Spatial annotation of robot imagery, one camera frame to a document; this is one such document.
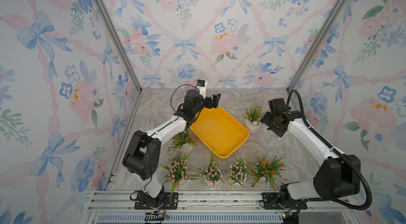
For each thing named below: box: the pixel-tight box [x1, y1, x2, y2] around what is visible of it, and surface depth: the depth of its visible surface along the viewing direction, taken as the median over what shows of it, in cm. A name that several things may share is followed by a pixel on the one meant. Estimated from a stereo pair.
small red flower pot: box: [241, 105, 265, 134], surface depth 94 cm
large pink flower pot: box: [159, 150, 200, 202], surface depth 70 cm
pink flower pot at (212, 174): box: [196, 146, 226, 188], surface depth 69 cm
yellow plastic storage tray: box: [189, 105, 250, 159], surface depth 97 cm
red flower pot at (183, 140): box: [167, 129, 199, 152], surface depth 81 cm
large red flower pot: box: [248, 153, 296, 193], surface depth 71 cm
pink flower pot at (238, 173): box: [226, 156, 250, 188], surface depth 70 cm
